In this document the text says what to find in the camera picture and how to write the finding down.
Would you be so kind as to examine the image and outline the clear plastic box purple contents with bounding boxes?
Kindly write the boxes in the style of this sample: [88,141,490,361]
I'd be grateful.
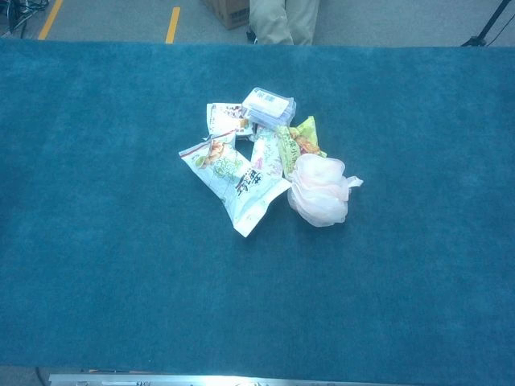
[241,86,298,126]

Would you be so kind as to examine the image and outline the pink mesh bath sponge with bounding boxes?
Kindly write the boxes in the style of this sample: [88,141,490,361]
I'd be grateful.
[286,153,365,228]

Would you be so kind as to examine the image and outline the aluminium frame rail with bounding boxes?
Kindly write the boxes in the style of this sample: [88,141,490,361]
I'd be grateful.
[47,372,403,386]

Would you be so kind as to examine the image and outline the small white snack packet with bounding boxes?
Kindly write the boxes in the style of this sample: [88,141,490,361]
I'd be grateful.
[206,102,254,142]

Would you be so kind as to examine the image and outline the black cable bundle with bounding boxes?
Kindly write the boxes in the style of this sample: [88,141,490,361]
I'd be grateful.
[0,0,49,35]

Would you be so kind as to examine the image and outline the floral cardboard box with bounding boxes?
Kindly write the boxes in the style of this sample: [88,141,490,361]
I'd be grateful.
[249,125,285,178]

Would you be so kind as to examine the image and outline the large white snack bag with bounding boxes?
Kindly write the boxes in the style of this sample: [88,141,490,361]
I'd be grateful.
[179,132,293,238]

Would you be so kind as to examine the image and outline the yellow-green snack packet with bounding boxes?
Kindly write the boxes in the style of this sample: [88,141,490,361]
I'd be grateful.
[275,115,328,180]

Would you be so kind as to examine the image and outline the person in beige trousers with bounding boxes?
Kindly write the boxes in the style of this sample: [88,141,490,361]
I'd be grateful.
[248,0,321,46]

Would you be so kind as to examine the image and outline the black tripod stand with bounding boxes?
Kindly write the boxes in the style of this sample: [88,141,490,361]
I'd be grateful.
[461,0,515,47]

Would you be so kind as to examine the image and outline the brown cardboard box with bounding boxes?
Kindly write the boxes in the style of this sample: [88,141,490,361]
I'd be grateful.
[200,0,251,31]

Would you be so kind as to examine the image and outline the teal table cloth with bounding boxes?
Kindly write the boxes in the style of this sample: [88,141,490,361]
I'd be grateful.
[0,38,515,386]

